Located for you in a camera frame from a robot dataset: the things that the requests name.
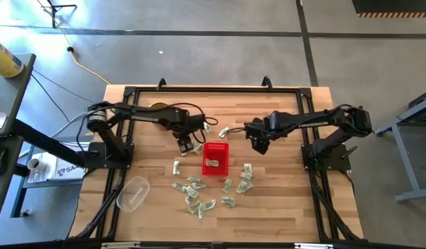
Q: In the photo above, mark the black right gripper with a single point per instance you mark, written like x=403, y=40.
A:
x=259, y=129

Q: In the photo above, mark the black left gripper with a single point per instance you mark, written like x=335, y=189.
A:
x=187, y=122

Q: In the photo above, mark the green white sweetener packet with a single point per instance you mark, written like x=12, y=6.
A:
x=228, y=201
x=194, y=179
x=178, y=187
x=199, y=186
x=247, y=168
x=208, y=128
x=245, y=176
x=243, y=187
x=192, y=192
x=227, y=186
x=223, y=132
x=187, y=200
x=176, y=168
x=212, y=163
x=199, y=149
x=201, y=211
x=209, y=204
x=194, y=207

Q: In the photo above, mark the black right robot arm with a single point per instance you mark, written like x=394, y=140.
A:
x=303, y=121

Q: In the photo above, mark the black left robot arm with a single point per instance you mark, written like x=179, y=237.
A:
x=144, y=114

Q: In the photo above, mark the red plastic mesh basket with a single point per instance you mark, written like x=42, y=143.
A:
x=216, y=152

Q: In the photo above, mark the clear plastic container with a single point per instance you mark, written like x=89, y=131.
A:
x=130, y=200

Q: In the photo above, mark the white printed box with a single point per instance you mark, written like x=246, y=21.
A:
x=67, y=171

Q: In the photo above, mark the black diagonal desk beam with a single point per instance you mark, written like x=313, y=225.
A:
x=47, y=143

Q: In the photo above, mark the grey metal cart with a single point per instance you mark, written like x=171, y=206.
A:
x=405, y=159

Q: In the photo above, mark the white cup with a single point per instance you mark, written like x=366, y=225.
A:
x=36, y=165

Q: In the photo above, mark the grey desk top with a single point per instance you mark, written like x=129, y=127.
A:
x=16, y=90

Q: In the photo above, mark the dark grey desk surface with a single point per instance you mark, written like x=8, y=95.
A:
x=7, y=193

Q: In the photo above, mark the black tripod stand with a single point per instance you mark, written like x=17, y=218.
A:
x=62, y=6

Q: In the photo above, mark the black orange striped mat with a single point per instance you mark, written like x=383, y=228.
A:
x=393, y=6

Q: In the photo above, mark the yellow wipes canister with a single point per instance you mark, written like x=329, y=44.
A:
x=3, y=58

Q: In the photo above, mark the black aluminium table frame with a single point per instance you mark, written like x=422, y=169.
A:
x=216, y=90

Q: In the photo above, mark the black frame hook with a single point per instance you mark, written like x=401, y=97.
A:
x=267, y=82
x=161, y=83

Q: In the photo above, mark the silver frame bracket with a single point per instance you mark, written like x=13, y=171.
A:
x=313, y=246
x=119, y=245

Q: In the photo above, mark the grey metal shelf frame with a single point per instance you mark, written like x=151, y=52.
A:
x=17, y=197

